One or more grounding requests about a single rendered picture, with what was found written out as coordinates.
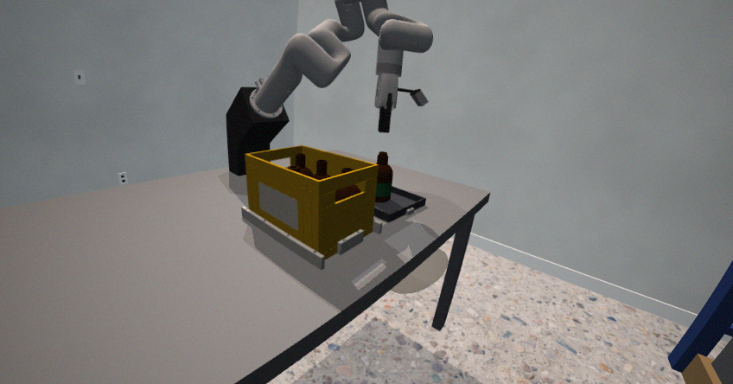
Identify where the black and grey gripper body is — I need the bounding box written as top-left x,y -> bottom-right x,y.
374,72 -> 401,110

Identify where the yellow translucent crate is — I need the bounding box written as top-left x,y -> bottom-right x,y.
245,145 -> 379,259

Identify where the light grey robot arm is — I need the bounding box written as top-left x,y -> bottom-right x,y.
250,0 -> 433,118

